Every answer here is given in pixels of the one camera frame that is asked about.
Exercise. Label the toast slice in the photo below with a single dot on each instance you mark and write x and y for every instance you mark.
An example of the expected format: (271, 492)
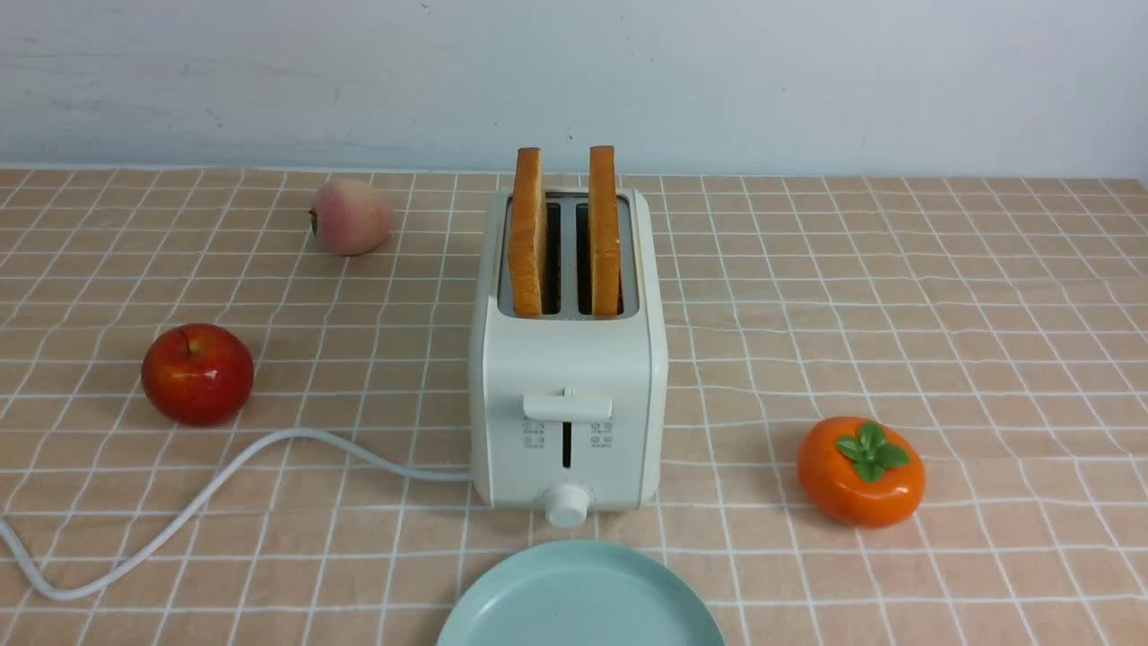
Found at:
(528, 233)
(604, 232)

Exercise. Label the white two-slot toaster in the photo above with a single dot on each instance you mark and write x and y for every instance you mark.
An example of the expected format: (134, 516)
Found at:
(567, 410)

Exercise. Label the pink peach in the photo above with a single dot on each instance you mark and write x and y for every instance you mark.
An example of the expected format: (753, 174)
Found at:
(349, 217)

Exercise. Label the light blue plate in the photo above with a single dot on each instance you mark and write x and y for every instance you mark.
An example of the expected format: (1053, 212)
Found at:
(580, 592)

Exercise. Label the orange persimmon with green leaf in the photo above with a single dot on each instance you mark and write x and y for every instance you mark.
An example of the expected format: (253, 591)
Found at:
(860, 472)

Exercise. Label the red apple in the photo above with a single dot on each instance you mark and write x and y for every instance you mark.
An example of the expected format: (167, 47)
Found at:
(198, 374)

